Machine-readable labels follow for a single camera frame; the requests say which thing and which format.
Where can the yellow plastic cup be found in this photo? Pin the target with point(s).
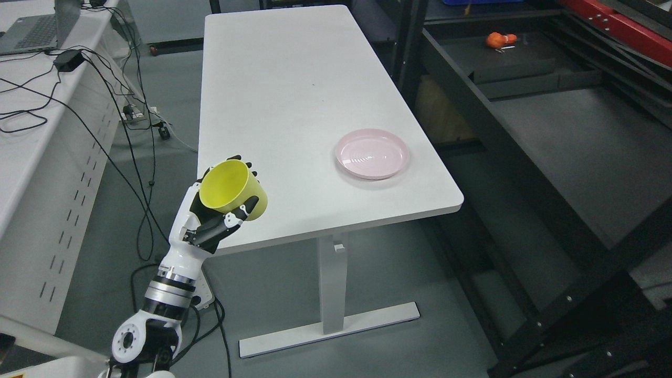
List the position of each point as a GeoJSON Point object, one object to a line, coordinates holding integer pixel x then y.
{"type": "Point", "coordinates": [229, 185]}

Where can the red metal beam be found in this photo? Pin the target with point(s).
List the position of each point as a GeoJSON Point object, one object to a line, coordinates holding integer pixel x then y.
{"type": "Point", "coordinates": [633, 33]}

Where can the white power strip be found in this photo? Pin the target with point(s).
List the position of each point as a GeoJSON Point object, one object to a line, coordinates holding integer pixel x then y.
{"type": "Point", "coordinates": [134, 114]}

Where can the orange toy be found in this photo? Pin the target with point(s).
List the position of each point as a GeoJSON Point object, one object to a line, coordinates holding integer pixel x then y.
{"type": "Point", "coordinates": [496, 40]}

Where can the white side desk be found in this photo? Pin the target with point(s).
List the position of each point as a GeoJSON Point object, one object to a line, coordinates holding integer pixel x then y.
{"type": "Point", "coordinates": [56, 130]}

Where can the pink plastic plate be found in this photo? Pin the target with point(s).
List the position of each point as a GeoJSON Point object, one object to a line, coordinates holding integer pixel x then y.
{"type": "Point", "coordinates": [371, 154]}

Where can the black power adapter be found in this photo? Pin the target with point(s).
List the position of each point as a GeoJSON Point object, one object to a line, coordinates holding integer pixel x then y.
{"type": "Point", "coordinates": [68, 60]}

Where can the black metal shelf rack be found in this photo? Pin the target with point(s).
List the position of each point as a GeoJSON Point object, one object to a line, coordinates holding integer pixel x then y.
{"type": "Point", "coordinates": [562, 246]}

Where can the grey laptop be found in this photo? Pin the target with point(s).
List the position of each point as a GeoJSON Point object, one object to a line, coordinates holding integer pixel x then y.
{"type": "Point", "coordinates": [38, 33]}

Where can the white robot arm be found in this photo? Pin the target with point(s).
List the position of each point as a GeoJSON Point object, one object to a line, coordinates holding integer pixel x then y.
{"type": "Point", "coordinates": [153, 335]}

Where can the white height-adjustable table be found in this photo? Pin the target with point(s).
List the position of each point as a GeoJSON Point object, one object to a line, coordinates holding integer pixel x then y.
{"type": "Point", "coordinates": [281, 87]}

